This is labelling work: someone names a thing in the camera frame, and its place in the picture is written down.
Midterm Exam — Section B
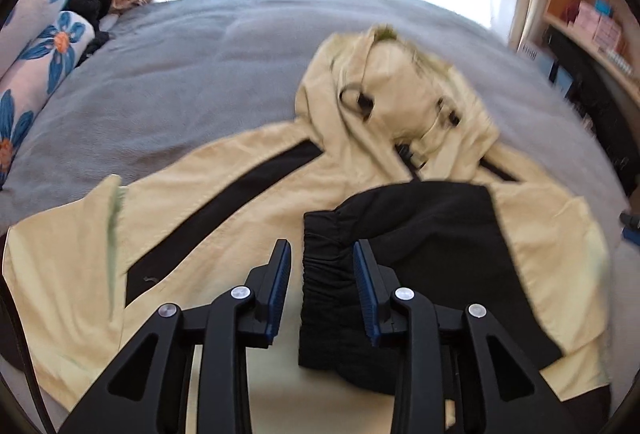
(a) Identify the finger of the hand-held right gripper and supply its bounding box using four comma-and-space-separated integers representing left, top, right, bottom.
619, 210, 640, 246

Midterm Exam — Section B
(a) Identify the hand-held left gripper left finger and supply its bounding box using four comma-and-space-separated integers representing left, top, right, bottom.
59, 239, 293, 434

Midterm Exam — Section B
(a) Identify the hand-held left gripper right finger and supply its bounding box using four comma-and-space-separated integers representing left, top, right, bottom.
352, 239, 583, 434

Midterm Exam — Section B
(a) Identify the cream and black jacket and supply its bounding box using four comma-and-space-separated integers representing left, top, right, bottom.
2, 24, 613, 420

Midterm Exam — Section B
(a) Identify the grey bed blanket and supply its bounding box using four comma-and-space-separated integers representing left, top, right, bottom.
0, 0, 638, 365

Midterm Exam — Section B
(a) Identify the rolled blue floral quilt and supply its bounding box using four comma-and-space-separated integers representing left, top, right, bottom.
0, 0, 96, 190

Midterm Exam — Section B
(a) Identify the black cable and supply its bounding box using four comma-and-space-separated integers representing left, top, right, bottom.
0, 284, 56, 434

